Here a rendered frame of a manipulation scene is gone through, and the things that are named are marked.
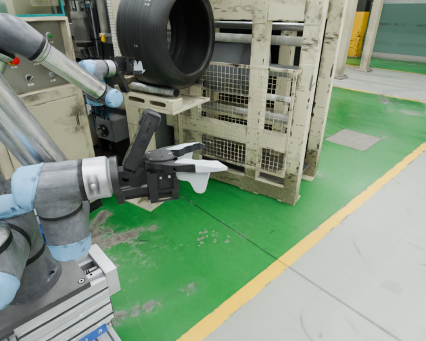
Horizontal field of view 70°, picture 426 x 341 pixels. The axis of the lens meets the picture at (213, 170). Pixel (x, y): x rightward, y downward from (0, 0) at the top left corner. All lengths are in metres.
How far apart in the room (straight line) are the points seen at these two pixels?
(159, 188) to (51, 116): 1.51
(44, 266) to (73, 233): 0.25
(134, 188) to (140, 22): 1.16
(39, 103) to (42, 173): 1.44
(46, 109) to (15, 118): 1.34
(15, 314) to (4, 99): 0.47
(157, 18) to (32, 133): 1.07
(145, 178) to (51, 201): 0.16
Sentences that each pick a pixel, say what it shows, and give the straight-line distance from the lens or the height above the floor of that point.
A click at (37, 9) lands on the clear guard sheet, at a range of 2.01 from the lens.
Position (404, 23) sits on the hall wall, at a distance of 10.53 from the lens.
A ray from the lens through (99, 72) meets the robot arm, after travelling 1.48.
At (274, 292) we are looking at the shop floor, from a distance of 1.75.
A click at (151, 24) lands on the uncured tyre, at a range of 1.61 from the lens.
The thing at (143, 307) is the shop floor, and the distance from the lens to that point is 1.70.
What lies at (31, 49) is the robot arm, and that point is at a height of 1.19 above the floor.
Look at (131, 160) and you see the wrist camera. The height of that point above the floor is 1.08.
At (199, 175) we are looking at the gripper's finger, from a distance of 0.54.
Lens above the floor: 1.31
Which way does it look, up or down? 28 degrees down
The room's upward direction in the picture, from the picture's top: straight up
